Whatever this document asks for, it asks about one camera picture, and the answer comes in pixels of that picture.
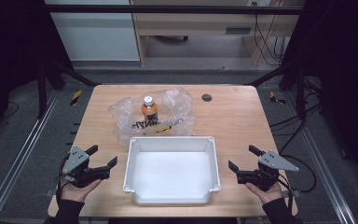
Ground yellow and black tape piece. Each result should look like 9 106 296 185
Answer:
70 89 84 107
268 91 287 106

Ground person's right hand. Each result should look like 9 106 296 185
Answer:
244 181 283 205

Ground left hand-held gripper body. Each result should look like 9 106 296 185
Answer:
62 145 111 189

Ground black horizontal frame bar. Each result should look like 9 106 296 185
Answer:
42 4 304 16

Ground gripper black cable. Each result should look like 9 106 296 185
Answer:
274 154 319 214
55 152 73 208

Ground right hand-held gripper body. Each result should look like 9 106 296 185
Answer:
236 150 300 192

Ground aluminium floor rail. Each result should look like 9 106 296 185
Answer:
282 92 358 224
0 89 61 224

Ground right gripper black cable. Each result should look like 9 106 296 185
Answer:
274 154 319 214

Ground black curtain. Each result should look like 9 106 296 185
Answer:
0 0 73 148
279 0 358 183

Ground clear plastic bag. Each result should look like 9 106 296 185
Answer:
107 86 197 147

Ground person's left hand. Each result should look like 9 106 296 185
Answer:
60 178 103 203

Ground white cabinet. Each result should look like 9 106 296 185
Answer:
44 0 141 63

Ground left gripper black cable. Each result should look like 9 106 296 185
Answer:
55 152 73 208

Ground thin black floor cable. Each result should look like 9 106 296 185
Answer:
1 100 21 119

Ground hanging black cables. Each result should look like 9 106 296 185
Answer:
252 1 289 67

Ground yellow and black pen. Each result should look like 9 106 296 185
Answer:
142 123 172 135

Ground white plastic bin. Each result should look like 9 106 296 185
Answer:
122 135 222 205

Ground black floor cables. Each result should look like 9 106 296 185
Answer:
268 76 324 157

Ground orange bottle with white cap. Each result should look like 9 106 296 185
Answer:
141 95 159 123

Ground black metal stand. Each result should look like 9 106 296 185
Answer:
245 60 310 121
36 60 103 119

